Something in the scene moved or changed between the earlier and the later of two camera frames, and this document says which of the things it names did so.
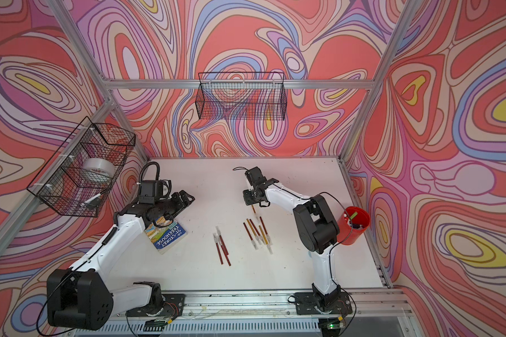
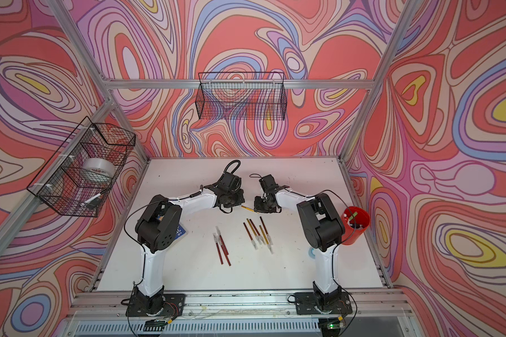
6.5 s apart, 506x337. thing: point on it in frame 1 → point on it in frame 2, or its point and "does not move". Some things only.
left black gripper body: (171, 206) → (235, 198)
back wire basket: (242, 95) does not move
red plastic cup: (353, 222) does not move
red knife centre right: (269, 241) does not move
